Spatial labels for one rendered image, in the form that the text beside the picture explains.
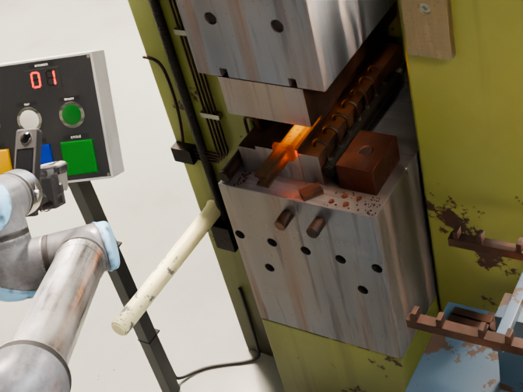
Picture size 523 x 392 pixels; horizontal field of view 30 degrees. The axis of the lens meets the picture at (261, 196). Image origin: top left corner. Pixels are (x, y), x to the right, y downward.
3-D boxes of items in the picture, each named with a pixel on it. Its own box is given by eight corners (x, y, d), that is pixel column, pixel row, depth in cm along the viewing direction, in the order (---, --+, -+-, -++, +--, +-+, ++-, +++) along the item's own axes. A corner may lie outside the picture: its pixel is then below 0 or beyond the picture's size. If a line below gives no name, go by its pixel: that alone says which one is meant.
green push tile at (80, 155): (97, 172, 211) (91, 139, 210) (65, 176, 213) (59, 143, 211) (100, 171, 213) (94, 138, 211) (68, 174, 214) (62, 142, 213)
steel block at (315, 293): (401, 359, 219) (375, 218, 190) (260, 318, 238) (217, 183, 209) (488, 201, 252) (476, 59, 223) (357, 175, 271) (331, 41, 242)
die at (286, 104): (311, 127, 191) (302, 89, 185) (228, 113, 201) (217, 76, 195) (397, 15, 216) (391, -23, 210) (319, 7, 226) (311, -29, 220)
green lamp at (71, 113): (78, 128, 209) (71, 112, 207) (62, 124, 212) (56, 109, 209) (87, 120, 211) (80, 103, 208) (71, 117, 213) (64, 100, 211)
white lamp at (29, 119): (36, 133, 211) (29, 117, 209) (21, 130, 214) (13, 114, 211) (44, 124, 213) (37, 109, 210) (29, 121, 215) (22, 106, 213)
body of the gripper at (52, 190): (33, 205, 196) (8, 219, 184) (26, 164, 194) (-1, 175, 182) (68, 201, 194) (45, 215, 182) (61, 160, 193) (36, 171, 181)
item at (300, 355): (422, 474, 249) (401, 360, 219) (296, 429, 268) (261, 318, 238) (497, 319, 282) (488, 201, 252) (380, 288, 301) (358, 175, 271)
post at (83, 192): (173, 398, 285) (43, 107, 216) (163, 394, 287) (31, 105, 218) (180, 388, 288) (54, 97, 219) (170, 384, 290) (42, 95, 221)
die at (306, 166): (324, 185, 201) (317, 154, 196) (244, 169, 211) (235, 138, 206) (405, 71, 226) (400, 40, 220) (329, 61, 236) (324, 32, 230)
